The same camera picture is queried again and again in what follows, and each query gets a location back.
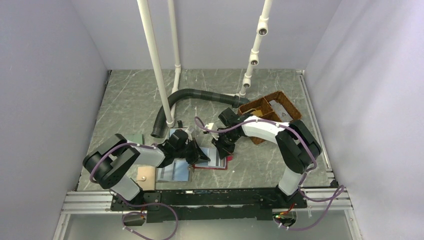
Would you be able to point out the silver cards in basket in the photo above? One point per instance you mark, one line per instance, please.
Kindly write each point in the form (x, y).
(280, 111)

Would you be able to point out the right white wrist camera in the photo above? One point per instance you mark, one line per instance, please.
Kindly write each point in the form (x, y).
(210, 128)

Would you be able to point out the red leather card holder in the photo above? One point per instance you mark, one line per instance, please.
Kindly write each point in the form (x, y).
(215, 162)

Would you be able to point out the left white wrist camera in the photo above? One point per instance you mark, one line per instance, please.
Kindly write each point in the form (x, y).
(191, 132)

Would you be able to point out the blue card holder orange card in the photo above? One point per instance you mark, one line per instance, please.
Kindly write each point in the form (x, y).
(178, 135)

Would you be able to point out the white rear pole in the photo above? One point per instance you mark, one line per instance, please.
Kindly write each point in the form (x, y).
(175, 44)

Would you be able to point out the green card holder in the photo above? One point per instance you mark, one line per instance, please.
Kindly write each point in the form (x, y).
(136, 138)

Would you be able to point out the gold cards in basket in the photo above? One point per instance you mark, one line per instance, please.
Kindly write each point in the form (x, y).
(258, 113)

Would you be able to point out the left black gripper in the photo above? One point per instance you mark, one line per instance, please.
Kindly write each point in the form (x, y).
(197, 156)

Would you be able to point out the white pole with fittings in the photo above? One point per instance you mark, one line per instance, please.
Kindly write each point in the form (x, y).
(262, 29)

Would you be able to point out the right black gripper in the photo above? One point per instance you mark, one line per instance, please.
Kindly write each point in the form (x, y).
(224, 151)

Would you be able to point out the brown wicker divided basket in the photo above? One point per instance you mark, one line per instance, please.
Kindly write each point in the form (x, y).
(263, 104)

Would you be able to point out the open blue grey card holder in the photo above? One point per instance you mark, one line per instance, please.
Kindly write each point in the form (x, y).
(178, 171)

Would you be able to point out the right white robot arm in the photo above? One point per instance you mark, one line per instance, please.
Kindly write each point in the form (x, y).
(298, 147)

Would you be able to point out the white front pole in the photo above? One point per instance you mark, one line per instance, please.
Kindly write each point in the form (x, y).
(145, 15)

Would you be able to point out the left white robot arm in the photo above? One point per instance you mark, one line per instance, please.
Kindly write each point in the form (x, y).
(109, 163)

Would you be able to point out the beige snap card holder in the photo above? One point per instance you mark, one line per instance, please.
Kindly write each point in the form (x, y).
(146, 177)

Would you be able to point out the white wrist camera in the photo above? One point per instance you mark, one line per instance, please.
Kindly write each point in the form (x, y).
(191, 132)
(210, 128)

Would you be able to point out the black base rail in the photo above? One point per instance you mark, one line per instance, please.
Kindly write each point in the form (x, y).
(211, 204)

